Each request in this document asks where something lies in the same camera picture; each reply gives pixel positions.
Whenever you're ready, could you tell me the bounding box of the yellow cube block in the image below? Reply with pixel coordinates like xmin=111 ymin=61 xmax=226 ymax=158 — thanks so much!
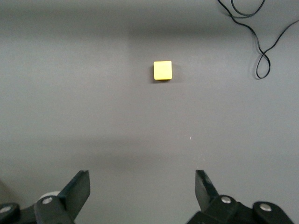
xmin=153 ymin=60 xmax=173 ymax=81

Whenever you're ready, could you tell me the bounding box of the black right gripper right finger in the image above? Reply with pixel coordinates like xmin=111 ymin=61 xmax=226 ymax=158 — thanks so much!
xmin=186 ymin=169 xmax=294 ymax=224

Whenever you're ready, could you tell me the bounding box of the thin black loose cable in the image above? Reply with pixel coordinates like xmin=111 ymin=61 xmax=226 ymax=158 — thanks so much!
xmin=216 ymin=0 xmax=299 ymax=80

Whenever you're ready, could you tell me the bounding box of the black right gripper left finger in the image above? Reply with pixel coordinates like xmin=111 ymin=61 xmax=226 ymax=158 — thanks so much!
xmin=0 ymin=169 xmax=91 ymax=224

